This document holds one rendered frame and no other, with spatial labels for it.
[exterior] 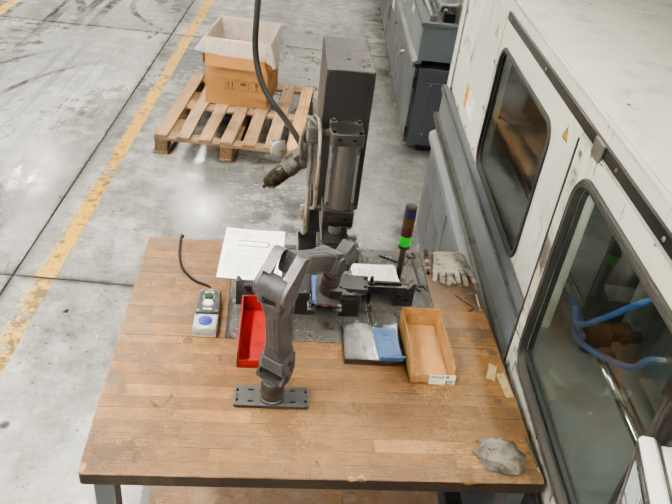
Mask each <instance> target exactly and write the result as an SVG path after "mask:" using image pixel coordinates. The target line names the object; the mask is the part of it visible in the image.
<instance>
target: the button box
mask: <svg viewBox="0 0 672 504"><path fill-rule="evenodd" d="M182 238H184V234H181V235H180V238H179V246H178V258H179V263H180V266H181V268H182V270H183V272H184V273H185V274H186V275H187V276H188V277H189V278H190V279H192V280H193V281H194V282H196V283H198V284H201V285H204V286H206V287H208V288H209V289H208V290H199V294H198V300H197V305H196V311H195V314H214V315H215V314H216V315H218V317H219V310H220V303H221V291H215V290H213V289H212V287H211V286H210V285H209V284H206V283H204V282H201V281H198V280H196V279H195V278H194V277H192V276H191V275H190V274H189V273H188V272H187V271H186V270H185V268H184V266H183V264H182V260H181V243H182ZM208 292H210V293H213V294H214V298H213V299H211V300H212V301H213V305H211V306H205V305H203V301H204V300H206V299H205V298H204V295H205V293H208Z"/></svg>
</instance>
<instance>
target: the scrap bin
mask: <svg viewBox="0 0 672 504"><path fill-rule="evenodd" d="M265 342H266V335H265V318H264V312H263V309H262V307H261V303H260V302H258V301H257V295H242V301H241V311H240V322H239V333H238V343H237V357H236V367H238V368H258V365H259V362H258V360H259V358H260V355H261V353H262V351H263V350H264V348H265Z"/></svg>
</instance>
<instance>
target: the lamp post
mask: <svg viewBox="0 0 672 504"><path fill-rule="evenodd" d="M405 207H406V208H407V209H409V210H417V209H418V206H417V205H416V204H415V203H407V204H406V206H405ZM398 248H399V249H400V253H399V258H398V264H397V269H396V273H397V276H398V279H399V281H400V282H406V279H405V278H404V277H403V276H401V275H402V270H403V265H404V260H405V254H406V250H409V249H410V246H409V247H402V246H400V245H399V243H398Z"/></svg>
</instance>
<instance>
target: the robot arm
mask: <svg viewBox="0 0 672 504"><path fill-rule="evenodd" d="M359 255H360V251H359V250H358V248H357V247H356V244H355V243H353V242H351V241H349V240H346V239H343V240H342V242H341V243H340V244H339V246H338V247H337V248H336V250H335V249H333V248H330V247H328V246H326V245H317V246H316V247H315V248H314V249H309V250H293V249H287V248H285V247H283V246H281V245H275V246H274V247H273V248H272V250H271V251H270V253H269V255H268V257H267V258H266V260H265V262H264V263H263V265H262V267H261V269H260V270H259V272H258V274H257V275H256V277H255V279H254V282H253V286H252V290H253V292H254V293H256V294H257V301H258V302H260V303H261V307H262V309H263V312H264V318H265V335H266V342H265V348H264V350H263V351H262V353H261V355H260V358H259V360H258V362H259V365H258V368H257V371H256V375H258V376H260V377H261V383H260V386H251V385H236V386H235V387H234V394H233V406H234V407H237V408H268V409H299V410H307V409H308V408H309V389H308V388H306V387H284V386H285V385H286V384H287V383H288V382H289V381H290V378H291V376H292V373H293V370H294V368H295V362H296V351H295V350H293V346H292V344H291V338H290V311H291V306H292V305H293V304H294V303H295V301H296V299H297V297H298V295H299V292H300V289H301V286H302V283H303V280H304V277H305V275H307V274H314V273H317V278H316V283H315V286H316V289H315V303H316V305H321V306H323V307H326V306H329V305H332V306H334V307H338V306H339V300H340V299H341V296H342V293H343V289H345V290H346V291H347V292H349V293H351V294H353V295H356V296H361V295H364V296H365V295H366V293H367V291H368V276H359V275H347V274H344V272H345V271H349V269H350V268H351V266H352V265H353V264H354V262H355V261H356V259H357V258H358V257H359ZM279 259H280V261H279V264H278V269H279V270H280V271H281V272H283V273H286V275H285V277H282V276H280V275H278V274H276V273H274V271H275V268H276V264H277V262H278V260H279ZM305 393H306V394H305ZM305 403H306V404H305Z"/></svg>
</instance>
